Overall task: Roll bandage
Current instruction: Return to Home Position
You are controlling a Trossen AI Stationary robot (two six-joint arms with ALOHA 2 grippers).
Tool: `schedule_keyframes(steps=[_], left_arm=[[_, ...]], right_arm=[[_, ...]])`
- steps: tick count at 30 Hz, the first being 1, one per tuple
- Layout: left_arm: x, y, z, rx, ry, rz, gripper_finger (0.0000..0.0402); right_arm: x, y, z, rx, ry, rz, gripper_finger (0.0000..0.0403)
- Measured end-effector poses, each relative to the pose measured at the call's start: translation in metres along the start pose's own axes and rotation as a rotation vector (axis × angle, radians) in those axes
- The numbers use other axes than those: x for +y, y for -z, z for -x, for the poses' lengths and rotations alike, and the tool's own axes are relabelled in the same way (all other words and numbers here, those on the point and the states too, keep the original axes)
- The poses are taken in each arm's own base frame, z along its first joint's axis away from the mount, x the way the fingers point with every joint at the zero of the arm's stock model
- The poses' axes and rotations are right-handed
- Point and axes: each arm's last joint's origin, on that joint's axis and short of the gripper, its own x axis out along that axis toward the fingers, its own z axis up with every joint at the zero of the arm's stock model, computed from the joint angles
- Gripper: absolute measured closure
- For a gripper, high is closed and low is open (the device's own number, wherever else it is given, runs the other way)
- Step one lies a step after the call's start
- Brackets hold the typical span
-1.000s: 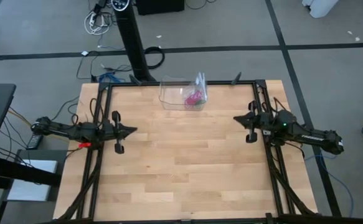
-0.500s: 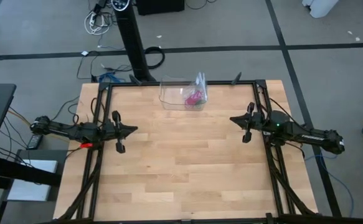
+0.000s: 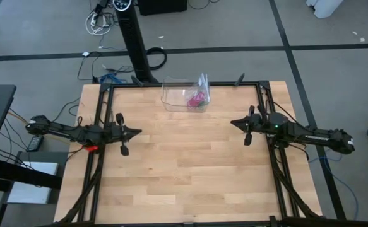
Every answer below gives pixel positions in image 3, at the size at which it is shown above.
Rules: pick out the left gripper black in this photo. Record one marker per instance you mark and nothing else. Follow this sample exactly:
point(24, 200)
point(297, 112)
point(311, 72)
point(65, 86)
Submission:
point(117, 134)

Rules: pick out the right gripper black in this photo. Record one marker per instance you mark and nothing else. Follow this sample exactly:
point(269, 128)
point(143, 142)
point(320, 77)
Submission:
point(259, 124)

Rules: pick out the pink elastic bandage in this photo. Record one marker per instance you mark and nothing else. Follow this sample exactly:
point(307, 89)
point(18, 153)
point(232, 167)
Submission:
point(193, 101)

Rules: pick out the clear plastic zip bag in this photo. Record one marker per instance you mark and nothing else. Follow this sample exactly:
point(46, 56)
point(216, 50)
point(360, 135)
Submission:
point(202, 83)

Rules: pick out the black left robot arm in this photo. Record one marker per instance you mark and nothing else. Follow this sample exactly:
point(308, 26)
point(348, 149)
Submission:
point(63, 132)

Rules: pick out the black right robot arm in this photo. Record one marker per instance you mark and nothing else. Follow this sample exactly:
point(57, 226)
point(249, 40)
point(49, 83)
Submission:
point(316, 137)

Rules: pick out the clear plastic bin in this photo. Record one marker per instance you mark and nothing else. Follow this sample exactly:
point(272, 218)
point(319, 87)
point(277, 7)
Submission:
point(174, 101)

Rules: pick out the small white adapter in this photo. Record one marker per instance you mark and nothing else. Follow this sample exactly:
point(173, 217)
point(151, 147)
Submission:
point(86, 54)

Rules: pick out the black tower fan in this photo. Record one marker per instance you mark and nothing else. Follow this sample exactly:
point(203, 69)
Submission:
point(133, 38)

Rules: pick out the black power adapter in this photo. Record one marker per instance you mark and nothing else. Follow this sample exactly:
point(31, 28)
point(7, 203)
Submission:
point(35, 143)

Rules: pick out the white box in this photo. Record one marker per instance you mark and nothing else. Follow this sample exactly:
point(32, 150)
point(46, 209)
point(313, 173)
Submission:
point(29, 192)

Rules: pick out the black box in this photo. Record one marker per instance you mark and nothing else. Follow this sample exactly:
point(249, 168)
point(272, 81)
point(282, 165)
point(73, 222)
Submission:
point(161, 6)

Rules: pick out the black power plug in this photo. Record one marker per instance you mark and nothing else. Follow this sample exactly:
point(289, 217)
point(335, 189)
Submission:
point(101, 5)

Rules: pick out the white plastic object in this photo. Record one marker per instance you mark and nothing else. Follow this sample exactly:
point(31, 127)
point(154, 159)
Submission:
point(325, 8)

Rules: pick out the black frame clamp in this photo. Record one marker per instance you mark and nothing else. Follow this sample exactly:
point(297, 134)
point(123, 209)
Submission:
point(240, 79)

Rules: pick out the black aluminium table frame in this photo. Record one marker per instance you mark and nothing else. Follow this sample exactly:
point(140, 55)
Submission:
point(187, 84)

